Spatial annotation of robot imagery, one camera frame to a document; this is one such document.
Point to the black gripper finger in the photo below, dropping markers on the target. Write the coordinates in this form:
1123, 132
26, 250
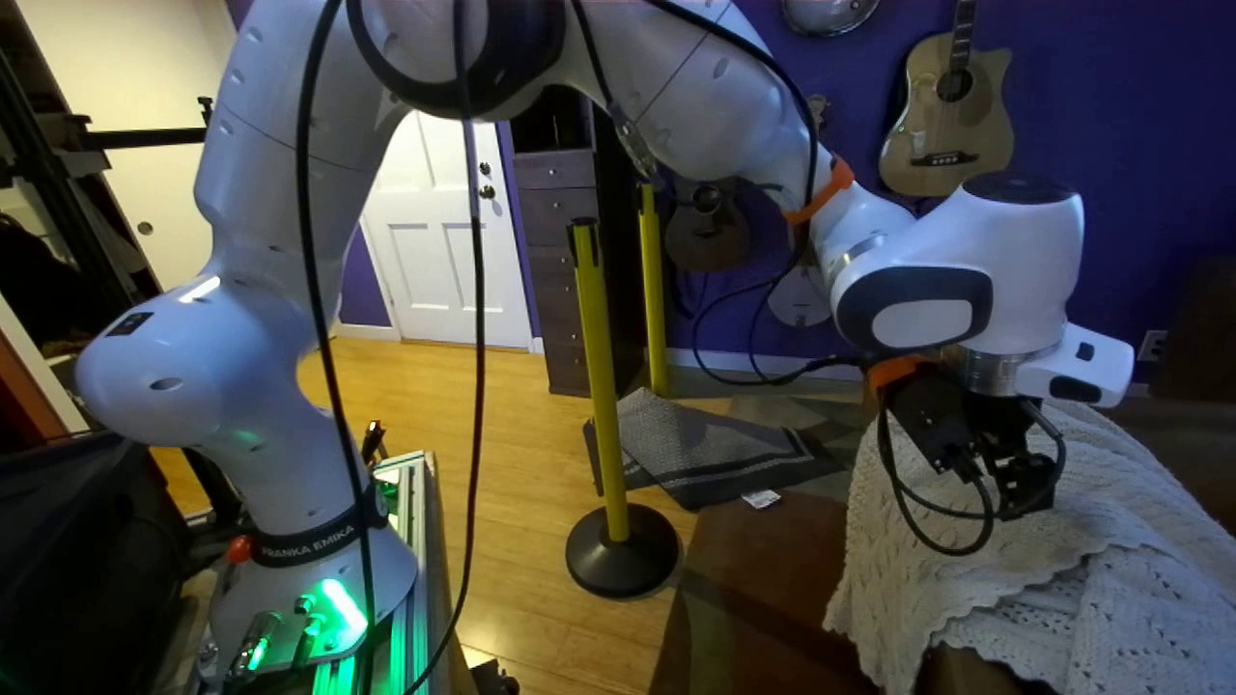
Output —
1049, 472
1020, 490

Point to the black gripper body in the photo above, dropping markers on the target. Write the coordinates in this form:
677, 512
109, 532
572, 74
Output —
1009, 429

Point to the white knitted blanket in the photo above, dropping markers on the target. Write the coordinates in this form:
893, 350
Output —
1105, 580

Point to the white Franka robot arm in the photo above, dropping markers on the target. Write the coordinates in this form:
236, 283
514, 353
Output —
256, 321

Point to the banjo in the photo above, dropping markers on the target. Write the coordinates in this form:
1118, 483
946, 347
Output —
796, 302

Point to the white fabric tag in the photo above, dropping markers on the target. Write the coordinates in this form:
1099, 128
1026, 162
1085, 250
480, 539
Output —
763, 500

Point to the brown leather sofa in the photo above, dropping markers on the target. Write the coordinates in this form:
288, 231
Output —
757, 592

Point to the acoustic guitar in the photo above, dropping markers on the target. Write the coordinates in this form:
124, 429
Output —
946, 128

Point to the grey patterned rug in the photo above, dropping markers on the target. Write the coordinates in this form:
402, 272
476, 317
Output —
698, 445

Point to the dark tall cabinet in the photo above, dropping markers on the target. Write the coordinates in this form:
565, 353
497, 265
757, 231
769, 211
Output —
552, 283

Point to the white panel door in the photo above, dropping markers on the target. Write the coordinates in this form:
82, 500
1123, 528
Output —
438, 272

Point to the black bag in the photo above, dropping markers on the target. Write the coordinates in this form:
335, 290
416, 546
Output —
78, 564

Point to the white closet door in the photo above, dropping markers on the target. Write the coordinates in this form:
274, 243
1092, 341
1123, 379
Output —
129, 65

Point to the black wrist camera orange mount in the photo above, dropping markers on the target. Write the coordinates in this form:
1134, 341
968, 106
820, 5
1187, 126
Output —
931, 418

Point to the white wall outlet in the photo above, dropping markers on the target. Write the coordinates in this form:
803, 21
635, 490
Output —
1152, 347

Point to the yellow stanchion post black base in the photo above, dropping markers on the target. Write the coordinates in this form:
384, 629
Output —
601, 389

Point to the round silver wall object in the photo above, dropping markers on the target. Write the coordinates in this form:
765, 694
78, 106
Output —
825, 12

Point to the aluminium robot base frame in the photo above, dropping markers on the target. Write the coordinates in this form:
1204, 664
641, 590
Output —
420, 543

